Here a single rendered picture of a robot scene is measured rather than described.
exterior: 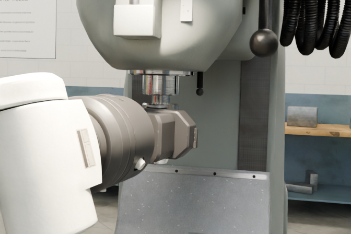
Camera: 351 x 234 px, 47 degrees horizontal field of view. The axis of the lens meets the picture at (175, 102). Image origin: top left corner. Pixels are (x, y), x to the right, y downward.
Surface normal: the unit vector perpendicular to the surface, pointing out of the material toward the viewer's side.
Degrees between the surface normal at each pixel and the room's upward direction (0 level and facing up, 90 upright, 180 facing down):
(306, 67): 90
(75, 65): 90
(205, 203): 63
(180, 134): 89
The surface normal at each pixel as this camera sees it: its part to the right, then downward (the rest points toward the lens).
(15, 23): -0.18, 0.04
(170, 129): 0.93, 0.05
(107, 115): 0.20, -0.47
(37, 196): 0.18, -0.12
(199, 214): -0.16, -0.41
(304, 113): -0.39, 0.04
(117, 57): -0.46, 0.73
